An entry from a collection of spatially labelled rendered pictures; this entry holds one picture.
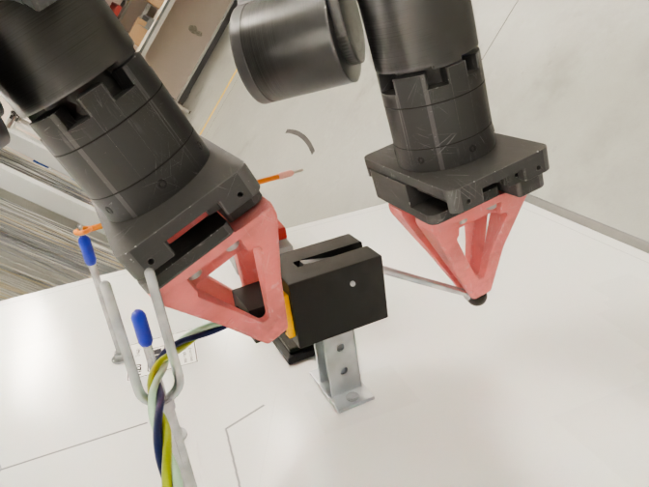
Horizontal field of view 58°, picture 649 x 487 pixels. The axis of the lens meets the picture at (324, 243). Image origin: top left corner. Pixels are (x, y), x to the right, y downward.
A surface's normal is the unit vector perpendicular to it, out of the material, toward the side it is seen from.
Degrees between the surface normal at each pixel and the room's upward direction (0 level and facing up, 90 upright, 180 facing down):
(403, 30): 64
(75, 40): 102
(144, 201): 85
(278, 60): 74
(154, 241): 95
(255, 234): 114
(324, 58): 79
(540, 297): 48
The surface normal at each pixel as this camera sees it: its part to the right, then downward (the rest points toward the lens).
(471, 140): 0.42, 0.29
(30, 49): 0.23, 0.45
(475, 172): -0.29, -0.86
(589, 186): -0.79, -0.43
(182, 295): 0.57, 0.55
